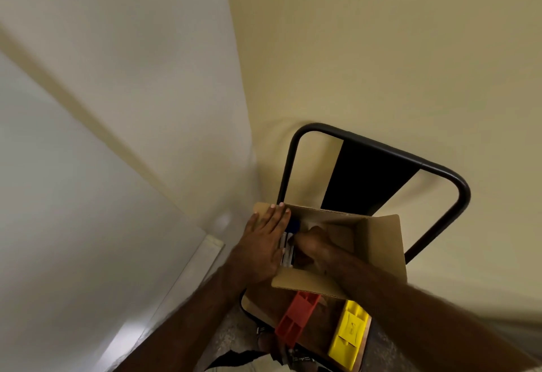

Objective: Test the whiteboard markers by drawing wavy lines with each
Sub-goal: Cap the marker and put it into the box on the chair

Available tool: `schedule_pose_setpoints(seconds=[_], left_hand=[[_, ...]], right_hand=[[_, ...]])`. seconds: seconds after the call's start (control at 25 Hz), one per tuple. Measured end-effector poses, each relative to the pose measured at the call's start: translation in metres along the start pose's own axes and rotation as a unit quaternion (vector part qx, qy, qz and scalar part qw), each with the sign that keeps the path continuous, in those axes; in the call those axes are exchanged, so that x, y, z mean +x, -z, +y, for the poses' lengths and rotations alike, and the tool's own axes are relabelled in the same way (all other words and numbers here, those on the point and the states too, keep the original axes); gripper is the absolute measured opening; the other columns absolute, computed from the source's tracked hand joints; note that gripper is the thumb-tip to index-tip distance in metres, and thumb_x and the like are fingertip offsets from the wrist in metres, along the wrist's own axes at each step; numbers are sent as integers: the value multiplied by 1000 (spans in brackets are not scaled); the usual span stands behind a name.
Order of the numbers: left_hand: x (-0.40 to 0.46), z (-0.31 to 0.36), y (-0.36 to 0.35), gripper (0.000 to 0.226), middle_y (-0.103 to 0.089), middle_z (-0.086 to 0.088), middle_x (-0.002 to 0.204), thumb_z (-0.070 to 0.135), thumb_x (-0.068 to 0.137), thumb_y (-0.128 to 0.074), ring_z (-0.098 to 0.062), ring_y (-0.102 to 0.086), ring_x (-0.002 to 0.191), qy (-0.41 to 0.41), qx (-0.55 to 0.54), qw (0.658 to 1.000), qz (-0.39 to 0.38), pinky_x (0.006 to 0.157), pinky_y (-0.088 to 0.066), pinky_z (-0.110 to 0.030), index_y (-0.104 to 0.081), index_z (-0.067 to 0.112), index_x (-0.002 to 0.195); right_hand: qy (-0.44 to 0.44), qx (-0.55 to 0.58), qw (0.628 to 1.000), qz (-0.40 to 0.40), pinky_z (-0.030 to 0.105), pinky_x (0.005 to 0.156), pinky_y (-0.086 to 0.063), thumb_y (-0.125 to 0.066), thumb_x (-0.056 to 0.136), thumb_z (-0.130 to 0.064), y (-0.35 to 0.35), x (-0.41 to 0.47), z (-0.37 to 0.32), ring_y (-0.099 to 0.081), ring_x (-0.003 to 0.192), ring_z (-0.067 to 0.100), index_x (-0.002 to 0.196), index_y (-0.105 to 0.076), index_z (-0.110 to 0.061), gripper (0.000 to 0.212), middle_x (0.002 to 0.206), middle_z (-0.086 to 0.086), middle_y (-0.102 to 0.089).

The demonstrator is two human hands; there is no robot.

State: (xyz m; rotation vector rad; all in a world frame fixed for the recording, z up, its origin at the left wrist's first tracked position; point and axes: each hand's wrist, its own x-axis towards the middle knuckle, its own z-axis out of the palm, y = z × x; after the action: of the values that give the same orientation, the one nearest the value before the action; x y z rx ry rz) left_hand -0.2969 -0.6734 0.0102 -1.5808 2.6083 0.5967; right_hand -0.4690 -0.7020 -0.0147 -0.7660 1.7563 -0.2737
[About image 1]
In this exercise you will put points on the person's right hand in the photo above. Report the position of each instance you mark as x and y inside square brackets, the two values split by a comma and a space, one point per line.
[313, 244]

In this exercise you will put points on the brown cardboard box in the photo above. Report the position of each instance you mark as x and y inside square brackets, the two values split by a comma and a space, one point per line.
[381, 244]

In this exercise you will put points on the yellow plastic holder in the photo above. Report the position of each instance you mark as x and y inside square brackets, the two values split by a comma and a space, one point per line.
[349, 333]

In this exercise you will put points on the metal marker tray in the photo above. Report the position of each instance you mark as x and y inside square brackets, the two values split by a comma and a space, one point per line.
[186, 282]

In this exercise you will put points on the white whiteboard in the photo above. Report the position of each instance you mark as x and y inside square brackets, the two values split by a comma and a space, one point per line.
[63, 257]

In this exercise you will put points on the person's left forearm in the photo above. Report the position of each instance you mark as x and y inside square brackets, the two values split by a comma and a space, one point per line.
[182, 329]

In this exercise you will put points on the person's right forearm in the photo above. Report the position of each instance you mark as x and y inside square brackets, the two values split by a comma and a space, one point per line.
[423, 312]

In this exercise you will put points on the person's white striped shirt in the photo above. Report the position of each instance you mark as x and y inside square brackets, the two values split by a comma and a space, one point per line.
[254, 365]

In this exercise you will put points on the person's black trousers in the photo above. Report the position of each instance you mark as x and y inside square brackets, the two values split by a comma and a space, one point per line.
[237, 358]

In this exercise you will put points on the red plastic holder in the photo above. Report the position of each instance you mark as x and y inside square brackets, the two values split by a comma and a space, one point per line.
[296, 316]

